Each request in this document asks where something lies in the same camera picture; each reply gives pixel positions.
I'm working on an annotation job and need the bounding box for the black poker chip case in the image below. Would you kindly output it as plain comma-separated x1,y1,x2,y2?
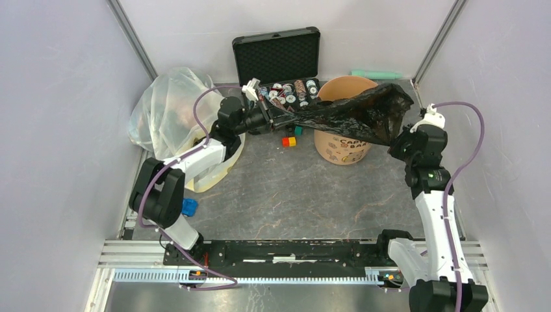
232,27,321,135

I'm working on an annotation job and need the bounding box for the blue toy car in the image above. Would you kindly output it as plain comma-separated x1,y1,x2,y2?
181,198,198,217

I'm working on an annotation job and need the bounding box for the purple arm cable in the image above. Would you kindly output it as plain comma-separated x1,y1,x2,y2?
432,101,487,312
136,85,244,292

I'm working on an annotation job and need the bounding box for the teal cube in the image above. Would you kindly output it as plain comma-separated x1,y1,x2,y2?
294,126,303,137

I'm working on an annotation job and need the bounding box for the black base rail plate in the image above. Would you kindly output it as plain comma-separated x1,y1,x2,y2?
190,239,396,278

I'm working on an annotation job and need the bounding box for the black plastic trash bag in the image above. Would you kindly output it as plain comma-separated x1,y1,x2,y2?
278,83,414,146

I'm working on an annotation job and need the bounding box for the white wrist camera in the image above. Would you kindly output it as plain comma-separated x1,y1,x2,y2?
409,103,446,133
242,78,260,103

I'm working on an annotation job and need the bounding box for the translucent yellow plastic bag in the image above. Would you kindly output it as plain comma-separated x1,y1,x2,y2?
127,67,248,194

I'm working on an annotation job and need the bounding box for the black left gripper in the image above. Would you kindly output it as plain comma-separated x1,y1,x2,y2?
234,95,298,136

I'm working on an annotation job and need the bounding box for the orange plastic trash bin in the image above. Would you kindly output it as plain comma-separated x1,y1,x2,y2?
314,75,378,166

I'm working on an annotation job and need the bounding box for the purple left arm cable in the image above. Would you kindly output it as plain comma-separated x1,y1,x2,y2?
136,85,244,292

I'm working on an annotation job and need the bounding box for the mint green cylinder tool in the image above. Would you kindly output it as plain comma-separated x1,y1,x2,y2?
350,70,403,80

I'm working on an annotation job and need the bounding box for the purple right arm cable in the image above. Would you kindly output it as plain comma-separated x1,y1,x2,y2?
432,101,487,312

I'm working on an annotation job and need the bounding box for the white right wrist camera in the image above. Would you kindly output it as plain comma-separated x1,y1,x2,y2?
409,103,446,133

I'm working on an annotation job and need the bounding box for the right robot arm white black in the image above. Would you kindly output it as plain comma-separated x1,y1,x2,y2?
375,124,489,311

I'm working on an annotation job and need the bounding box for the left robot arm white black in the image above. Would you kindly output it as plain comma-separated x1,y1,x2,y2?
129,97,294,265

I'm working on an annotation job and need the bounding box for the aluminium frame rail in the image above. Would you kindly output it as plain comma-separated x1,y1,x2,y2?
107,0,158,81

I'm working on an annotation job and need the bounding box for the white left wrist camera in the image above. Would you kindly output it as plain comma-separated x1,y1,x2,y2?
242,78,260,103

